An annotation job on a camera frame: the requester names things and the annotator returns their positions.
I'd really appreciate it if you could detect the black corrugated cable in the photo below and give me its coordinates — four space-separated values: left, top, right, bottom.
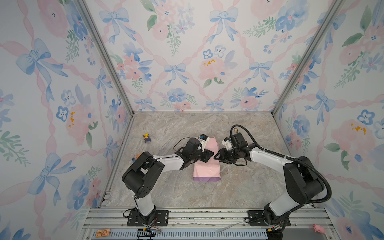
229 124 333 204

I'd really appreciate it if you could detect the orange tag label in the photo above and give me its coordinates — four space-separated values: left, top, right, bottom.
95 229 111 238

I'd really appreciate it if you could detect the pink pig toy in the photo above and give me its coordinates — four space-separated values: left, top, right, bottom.
313 224 326 234

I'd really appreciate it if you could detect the purple pink wrapping paper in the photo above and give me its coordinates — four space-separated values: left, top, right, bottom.
193 138 221 182

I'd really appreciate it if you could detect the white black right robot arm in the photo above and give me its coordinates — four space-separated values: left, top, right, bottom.
214 147 326 226

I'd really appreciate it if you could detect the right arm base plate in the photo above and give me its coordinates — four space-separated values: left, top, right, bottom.
244 210 291 228

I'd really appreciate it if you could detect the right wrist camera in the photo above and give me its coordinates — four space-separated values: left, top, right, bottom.
222 133 248 151

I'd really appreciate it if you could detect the orange blue toy figure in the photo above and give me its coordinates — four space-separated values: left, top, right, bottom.
132 153 142 162

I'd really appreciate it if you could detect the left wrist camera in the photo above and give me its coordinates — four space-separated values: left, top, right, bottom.
198 134 210 152

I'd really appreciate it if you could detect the purple yellow toy figure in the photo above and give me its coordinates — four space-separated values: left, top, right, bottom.
143 133 151 144

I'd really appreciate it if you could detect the aluminium front rail frame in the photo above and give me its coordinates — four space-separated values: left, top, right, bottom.
78 208 340 240

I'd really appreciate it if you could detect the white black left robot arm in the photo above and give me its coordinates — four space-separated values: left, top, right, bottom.
122 135 217 218

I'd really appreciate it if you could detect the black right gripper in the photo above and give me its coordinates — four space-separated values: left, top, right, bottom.
213 147 240 164

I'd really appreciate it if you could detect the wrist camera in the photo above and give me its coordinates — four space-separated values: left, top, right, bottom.
198 134 210 152
222 133 248 151

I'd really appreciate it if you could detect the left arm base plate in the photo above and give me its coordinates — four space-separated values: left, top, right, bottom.
123 209 170 228

